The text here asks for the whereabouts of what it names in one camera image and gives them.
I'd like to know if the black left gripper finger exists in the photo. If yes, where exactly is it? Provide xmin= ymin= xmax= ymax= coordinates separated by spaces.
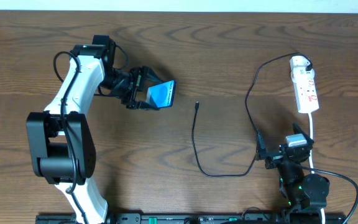
xmin=141 ymin=66 xmax=163 ymax=90
xmin=126 ymin=100 xmax=159 ymax=111

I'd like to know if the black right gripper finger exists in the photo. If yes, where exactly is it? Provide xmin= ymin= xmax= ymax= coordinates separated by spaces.
xmin=292 ymin=122 xmax=310 ymax=142
xmin=255 ymin=130 xmax=267 ymax=161

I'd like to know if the blue Galaxy smartphone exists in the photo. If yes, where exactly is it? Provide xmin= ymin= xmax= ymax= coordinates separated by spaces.
xmin=146 ymin=80 xmax=177 ymax=109

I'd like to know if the black USB charging cable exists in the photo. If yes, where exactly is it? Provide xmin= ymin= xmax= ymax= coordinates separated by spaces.
xmin=191 ymin=52 xmax=314 ymax=178

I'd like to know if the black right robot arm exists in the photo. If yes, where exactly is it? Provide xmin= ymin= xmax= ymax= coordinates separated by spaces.
xmin=256 ymin=123 xmax=329 ymax=211

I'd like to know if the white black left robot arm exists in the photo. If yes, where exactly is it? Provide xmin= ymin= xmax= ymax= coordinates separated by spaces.
xmin=26 ymin=35 xmax=163 ymax=224

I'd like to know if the white USB charger adapter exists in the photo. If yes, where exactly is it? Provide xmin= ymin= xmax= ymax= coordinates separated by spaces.
xmin=291 ymin=67 xmax=315 ymax=83

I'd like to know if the white power strip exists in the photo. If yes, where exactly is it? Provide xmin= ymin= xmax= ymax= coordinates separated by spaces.
xmin=290 ymin=55 xmax=319 ymax=114

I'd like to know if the white power strip cord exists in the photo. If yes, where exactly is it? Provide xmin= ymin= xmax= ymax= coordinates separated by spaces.
xmin=307 ymin=112 xmax=326 ymax=224

